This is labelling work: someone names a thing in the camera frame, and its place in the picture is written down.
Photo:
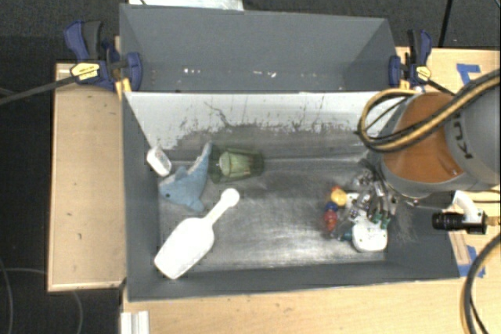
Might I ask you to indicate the pale wood board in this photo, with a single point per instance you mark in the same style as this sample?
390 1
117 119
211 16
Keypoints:
88 184

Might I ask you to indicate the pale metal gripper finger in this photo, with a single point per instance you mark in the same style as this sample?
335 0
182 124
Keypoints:
346 222
354 200

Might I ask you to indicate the grey metal bin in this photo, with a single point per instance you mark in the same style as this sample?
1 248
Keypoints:
274 51

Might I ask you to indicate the blue toy dolphin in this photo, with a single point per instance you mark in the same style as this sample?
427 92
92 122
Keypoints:
188 184

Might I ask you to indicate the small white packet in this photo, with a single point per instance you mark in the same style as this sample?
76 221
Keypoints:
158 161

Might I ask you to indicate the white rounded plastic device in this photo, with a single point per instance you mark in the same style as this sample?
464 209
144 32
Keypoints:
370 238

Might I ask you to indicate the white plastic scoop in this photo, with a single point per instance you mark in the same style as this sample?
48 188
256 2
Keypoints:
188 242

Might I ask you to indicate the yellow blue red toy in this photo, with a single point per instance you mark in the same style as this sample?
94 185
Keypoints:
332 213

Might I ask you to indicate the green glass cup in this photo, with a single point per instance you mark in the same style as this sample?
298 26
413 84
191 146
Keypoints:
236 165

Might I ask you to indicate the black cylinder on white bracket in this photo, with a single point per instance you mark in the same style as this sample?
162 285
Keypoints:
456 220

